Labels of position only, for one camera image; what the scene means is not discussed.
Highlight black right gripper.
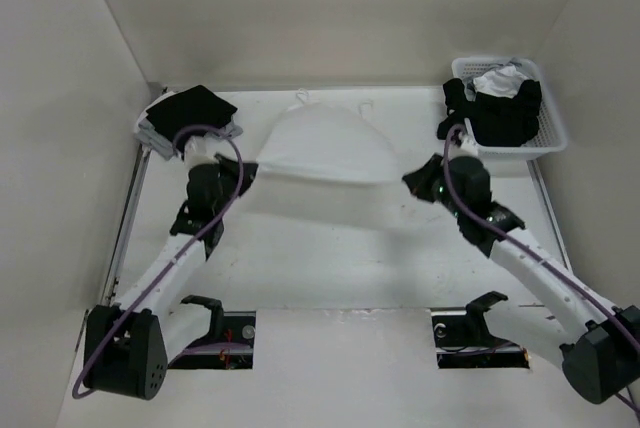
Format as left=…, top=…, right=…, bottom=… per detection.
left=402, top=152, right=466, bottom=218

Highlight white tank top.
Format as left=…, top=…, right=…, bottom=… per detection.
left=256, top=89, right=401, bottom=186

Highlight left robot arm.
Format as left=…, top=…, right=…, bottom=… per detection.
left=72, top=154, right=258, bottom=400

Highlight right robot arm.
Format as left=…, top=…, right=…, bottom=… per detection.
left=402, top=154, right=639, bottom=404

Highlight folded black tank top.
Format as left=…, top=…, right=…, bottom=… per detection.
left=139, top=85, right=238, bottom=152

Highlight black tank top hanging out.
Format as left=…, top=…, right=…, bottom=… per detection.
left=436, top=78, right=474, bottom=140

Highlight folded grey tank tops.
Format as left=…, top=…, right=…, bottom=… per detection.
left=133, top=91, right=243, bottom=160

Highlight black garments in basket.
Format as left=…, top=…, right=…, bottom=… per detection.
left=470, top=80, right=542, bottom=147

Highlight white garment in basket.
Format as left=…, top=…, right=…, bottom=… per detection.
left=472, top=65, right=529, bottom=98

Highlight white plastic laundry basket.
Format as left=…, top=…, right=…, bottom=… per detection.
left=451, top=55, right=568, bottom=161

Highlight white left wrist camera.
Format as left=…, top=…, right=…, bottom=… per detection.
left=182, top=136, right=216, bottom=170

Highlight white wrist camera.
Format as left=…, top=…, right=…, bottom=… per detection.
left=182, top=136, right=216, bottom=170
left=454, top=131, right=479, bottom=158

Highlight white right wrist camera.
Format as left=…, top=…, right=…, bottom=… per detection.
left=454, top=131, right=479, bottom=158

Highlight left metal table rail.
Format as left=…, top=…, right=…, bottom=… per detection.
left=97, top=137, right=150, bottom=304

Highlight metal table rail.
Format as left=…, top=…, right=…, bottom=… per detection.
left=97, top=137, right=150, bottom=304
left=527, top=160, right=573, bottom=272

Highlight right metal table rail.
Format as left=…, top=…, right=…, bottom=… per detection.
left=527, top=160, right=573, bottom=272

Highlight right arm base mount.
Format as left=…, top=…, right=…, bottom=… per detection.
left=431, top=291, right=530, bottom=369

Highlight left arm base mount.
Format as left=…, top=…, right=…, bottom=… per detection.
left=163, top=295, right=257, bottom=370

